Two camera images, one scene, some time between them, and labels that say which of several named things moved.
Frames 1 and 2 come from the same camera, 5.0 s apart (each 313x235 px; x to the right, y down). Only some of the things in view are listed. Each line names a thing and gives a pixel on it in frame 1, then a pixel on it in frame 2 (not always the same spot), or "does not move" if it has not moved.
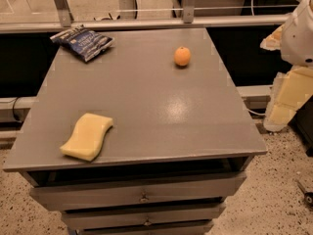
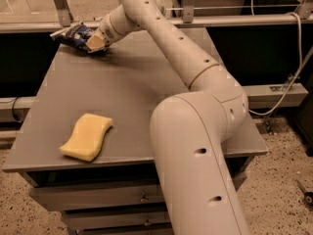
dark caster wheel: [308, 196] does not move
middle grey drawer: [143, 216] does not move
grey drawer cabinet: [146, 138] does not move
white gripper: [299, 39] → [107, 33]
